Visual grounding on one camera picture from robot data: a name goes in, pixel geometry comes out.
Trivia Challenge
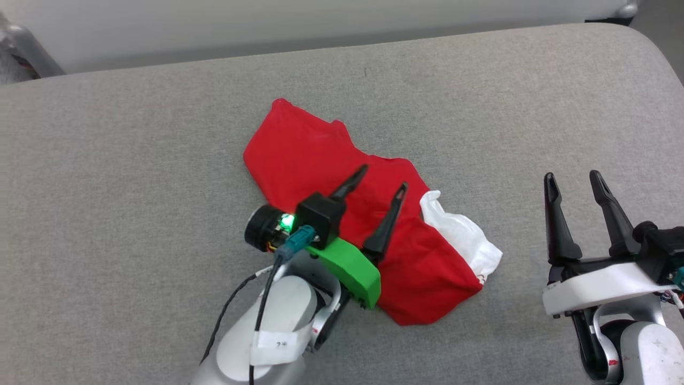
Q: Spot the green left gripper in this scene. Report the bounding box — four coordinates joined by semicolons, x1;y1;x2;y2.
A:
245;164;408;311

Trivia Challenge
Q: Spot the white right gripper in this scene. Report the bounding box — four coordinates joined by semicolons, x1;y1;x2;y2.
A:
542;170;677;319

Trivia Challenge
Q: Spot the red and white garment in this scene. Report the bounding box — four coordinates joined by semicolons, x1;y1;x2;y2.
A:
243;98;503;327

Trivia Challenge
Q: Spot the white tape label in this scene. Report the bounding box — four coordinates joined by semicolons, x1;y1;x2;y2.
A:
250;320;317;367

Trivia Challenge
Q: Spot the chrome furniture foot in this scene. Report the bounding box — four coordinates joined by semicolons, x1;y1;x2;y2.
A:
613;0;640;20

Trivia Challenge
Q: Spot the grey fabric sofa cushion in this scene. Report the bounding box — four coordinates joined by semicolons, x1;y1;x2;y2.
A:
0;22;684;385

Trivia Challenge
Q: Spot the thin black cable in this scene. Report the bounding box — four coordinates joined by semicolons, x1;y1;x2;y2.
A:
200;270;270;367

